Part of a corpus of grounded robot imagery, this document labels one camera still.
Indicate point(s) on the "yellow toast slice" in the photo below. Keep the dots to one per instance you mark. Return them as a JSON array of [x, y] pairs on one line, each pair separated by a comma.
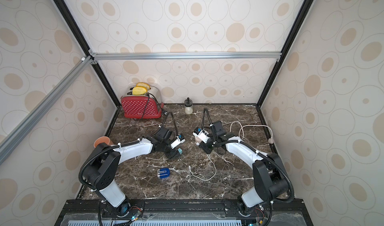
[[143, 85], [137, 91]]

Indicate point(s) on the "blue electric shaver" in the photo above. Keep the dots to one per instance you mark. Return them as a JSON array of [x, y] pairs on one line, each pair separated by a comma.
[[163, 173]]

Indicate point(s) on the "white slotted cable duct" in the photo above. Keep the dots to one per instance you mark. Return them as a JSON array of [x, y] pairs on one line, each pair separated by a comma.
[[159, 223]]

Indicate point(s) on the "horizontal silver frame bar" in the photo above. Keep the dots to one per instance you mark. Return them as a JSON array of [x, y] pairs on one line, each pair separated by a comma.
[[185, 56]]

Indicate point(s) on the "front yellow toast slice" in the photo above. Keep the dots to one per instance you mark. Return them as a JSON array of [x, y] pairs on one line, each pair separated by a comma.
[[137, 91]]

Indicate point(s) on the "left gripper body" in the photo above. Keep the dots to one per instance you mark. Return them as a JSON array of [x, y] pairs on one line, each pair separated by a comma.
[[166, 147]]

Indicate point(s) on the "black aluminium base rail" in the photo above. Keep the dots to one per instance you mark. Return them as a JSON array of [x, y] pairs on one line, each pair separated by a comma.
[[280, 214]]

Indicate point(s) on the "left silver frame bar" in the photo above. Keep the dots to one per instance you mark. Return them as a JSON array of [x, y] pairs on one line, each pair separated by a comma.
[[25, 126]]

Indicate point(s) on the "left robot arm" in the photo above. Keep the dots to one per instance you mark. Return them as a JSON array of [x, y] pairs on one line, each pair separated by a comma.
[[99, 170]]

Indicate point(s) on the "left black corner post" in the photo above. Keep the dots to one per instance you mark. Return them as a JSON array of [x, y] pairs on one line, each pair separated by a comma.
[[80, 39]]

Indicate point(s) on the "right black corner post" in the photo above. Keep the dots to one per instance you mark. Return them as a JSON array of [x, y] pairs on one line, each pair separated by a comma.
[[304, 9]]

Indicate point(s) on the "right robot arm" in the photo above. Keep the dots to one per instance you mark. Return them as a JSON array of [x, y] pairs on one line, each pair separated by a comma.
[[271, 181]]

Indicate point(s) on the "pink round power strip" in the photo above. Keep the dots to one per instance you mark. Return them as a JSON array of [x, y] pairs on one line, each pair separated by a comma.
[[197, 140]]

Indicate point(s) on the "rear yellow toast slice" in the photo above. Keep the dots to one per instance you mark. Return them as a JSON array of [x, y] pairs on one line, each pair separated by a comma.
[[143, 85]]

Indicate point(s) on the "black corner post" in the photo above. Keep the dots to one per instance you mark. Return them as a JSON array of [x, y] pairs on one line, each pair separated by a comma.
[[80, 39], [304, 9]]

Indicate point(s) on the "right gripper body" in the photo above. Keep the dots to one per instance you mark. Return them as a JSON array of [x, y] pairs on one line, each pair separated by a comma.
[[205, 145]]

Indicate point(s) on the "red polka dot toaster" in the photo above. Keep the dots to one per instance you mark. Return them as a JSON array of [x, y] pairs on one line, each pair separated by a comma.
[[148, 106]]

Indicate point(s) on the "glass jar with black lid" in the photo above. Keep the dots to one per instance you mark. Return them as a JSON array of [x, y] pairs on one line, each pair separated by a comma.
[[188, 103]]

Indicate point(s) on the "orange plastic cup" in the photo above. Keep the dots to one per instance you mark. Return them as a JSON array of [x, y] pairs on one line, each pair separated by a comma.
[[103, 139]]

